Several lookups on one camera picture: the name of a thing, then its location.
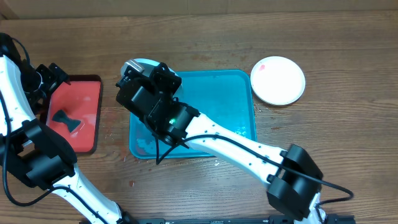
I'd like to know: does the light blue plate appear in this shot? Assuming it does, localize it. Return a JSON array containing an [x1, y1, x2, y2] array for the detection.
[[120, 58, 183, 98]]

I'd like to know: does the white plate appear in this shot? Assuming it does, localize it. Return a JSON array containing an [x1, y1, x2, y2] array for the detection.
[[250, 56, 306, 106]]

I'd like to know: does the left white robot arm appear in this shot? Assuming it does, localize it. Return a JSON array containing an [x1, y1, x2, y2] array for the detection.
[[1, 33, 137, 223]]

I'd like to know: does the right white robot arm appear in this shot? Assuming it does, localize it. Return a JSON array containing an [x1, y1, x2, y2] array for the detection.
[[116, 60, 327, 223]]

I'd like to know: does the dark tray with red liquid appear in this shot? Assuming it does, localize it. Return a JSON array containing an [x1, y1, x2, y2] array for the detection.
[[40, 75, 103, 154]]

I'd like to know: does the teal plastic tray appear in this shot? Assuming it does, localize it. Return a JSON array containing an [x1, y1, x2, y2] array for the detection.
[[129, 70, 257, 159]]

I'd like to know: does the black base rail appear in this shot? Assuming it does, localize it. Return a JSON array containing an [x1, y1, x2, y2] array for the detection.
[[137, 214, 356, 224]]

